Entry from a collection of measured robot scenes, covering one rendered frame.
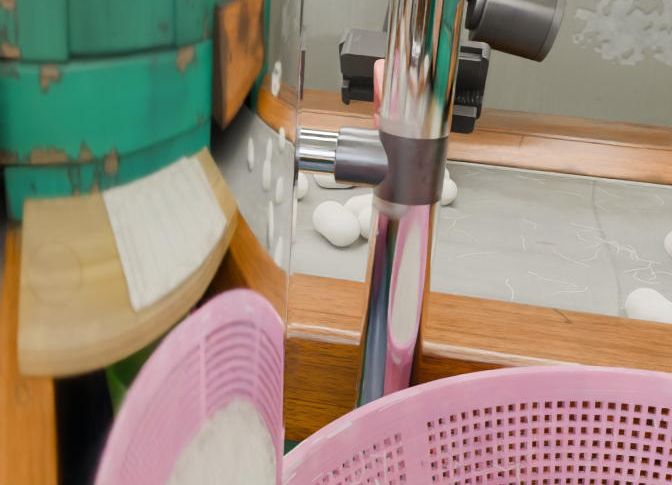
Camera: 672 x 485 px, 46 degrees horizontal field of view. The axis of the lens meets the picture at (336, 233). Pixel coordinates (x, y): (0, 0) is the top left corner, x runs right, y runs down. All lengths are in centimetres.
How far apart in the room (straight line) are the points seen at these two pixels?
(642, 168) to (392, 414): 44
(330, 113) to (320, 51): 190
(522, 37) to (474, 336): 35
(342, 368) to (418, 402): 6
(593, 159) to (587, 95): 198
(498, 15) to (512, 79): 197
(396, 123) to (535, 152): 41
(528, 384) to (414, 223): 7
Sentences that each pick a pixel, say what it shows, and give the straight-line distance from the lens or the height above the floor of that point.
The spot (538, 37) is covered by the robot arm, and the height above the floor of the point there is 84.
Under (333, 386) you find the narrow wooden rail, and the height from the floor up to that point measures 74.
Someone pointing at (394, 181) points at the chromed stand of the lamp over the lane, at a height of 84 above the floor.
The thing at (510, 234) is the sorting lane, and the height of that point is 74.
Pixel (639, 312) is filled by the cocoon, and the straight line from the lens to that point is 40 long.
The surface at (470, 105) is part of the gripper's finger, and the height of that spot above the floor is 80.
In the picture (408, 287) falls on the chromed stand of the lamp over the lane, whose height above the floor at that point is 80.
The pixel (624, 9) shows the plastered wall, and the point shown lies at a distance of 262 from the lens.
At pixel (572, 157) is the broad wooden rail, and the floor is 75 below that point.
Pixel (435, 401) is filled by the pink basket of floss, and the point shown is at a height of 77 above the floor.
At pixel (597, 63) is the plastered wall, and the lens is 263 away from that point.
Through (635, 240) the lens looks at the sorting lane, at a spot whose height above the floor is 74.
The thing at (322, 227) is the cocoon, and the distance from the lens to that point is 45.
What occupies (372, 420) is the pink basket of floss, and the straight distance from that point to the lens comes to 26.
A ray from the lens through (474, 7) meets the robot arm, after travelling 63.
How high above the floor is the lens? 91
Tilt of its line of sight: 21 degrees down
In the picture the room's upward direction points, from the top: 4 degrees clockwise
